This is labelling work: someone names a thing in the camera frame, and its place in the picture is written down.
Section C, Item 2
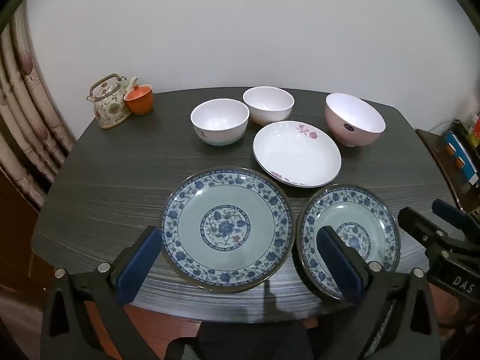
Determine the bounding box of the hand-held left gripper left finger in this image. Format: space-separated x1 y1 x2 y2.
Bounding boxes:
40 226 163 360

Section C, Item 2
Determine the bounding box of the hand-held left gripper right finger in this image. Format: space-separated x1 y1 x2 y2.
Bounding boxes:
317 226 441 360

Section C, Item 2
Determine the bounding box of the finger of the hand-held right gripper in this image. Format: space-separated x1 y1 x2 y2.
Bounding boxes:
432 199 480 241
397 207 464 260

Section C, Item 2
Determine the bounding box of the small blue floral plate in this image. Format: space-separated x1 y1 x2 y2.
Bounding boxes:
296 184 402 302

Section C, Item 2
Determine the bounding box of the large blue floral plate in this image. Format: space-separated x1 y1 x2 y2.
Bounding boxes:
161 168 293 294

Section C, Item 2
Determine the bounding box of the white plate with pink flowers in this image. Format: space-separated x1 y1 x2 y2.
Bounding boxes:
253 121 343 188

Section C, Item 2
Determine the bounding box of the pink bowl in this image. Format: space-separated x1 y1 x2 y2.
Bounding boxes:
325 93 387 148

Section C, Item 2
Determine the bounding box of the white bowl with rabbit print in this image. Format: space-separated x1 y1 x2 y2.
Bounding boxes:
190 98 250 147

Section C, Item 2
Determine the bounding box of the plain white bowl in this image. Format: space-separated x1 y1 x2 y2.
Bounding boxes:
242 86 295 127

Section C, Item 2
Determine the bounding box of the blue and white box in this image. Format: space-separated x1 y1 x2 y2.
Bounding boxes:
444 122 480 189

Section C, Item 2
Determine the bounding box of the dark side table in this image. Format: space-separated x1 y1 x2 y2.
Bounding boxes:
415 118 480 212

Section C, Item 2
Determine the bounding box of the brown wooden cabinet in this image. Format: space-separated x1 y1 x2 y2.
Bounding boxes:
0 167 46 301

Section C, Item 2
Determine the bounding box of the floral ceramic teapot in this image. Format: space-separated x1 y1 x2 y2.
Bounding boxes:
86 74 139 130

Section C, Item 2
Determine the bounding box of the orange tea cup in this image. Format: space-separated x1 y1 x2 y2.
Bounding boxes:
124 83 154 116

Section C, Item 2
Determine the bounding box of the beige patterned curtain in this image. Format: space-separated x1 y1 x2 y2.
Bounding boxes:
0 5 76 211

